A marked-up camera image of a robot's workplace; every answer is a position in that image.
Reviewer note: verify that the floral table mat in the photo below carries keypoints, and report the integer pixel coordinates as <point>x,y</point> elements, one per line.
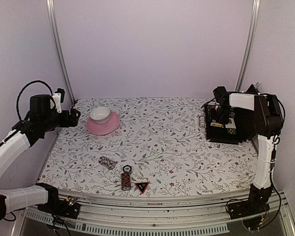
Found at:
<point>162,139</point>

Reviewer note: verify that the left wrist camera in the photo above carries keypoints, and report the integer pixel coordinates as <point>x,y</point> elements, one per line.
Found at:
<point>57,100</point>

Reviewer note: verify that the grey orange chip stack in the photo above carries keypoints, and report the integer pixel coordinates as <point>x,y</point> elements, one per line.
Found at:
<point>107,162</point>

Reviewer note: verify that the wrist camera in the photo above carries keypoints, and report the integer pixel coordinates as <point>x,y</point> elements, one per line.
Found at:
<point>218,92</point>
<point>57,100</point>

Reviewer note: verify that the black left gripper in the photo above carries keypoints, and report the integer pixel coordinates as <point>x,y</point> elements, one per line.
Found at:
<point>67,122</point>

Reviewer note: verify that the green chip stack in case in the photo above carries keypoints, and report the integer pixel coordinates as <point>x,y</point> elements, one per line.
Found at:
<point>231,131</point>

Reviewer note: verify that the left aluminium frame post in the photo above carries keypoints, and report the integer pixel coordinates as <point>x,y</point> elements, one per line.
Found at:
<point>56,38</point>

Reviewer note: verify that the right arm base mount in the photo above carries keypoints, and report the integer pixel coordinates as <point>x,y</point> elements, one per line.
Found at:
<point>256,203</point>

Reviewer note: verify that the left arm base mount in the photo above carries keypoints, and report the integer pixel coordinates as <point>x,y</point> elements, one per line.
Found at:
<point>68,207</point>

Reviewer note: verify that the pink saucer plate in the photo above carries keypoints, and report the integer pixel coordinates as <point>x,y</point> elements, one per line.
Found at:
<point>103,129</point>

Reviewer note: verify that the white ceramic bowl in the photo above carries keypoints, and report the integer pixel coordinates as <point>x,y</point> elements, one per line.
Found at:
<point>100,115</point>

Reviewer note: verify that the right aluminium frame post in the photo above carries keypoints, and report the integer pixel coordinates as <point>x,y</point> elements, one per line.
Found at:
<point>248,45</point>

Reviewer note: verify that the blue beige card deck box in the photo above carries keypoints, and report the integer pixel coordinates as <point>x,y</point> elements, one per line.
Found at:
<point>215,123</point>

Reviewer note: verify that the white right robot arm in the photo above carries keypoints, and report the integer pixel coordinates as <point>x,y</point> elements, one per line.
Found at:
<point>268,122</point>

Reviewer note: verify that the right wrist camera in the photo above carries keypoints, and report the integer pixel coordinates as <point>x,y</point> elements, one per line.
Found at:
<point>218,92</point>

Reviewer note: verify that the aluminium frame post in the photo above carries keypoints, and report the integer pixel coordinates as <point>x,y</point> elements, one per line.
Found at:
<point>56,38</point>
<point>248,45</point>

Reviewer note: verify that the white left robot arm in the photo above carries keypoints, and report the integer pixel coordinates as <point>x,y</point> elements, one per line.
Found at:
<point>45,114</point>

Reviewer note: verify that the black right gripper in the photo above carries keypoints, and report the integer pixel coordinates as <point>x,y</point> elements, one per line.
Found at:
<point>225,120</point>

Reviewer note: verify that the black poker set case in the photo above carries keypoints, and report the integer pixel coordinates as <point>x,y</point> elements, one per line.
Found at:
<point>243,111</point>

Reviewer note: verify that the metal front rail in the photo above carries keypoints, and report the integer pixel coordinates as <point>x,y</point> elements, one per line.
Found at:
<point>202,215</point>

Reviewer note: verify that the black red triangle button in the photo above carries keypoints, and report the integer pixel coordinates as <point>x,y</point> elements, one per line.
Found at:
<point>142,186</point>

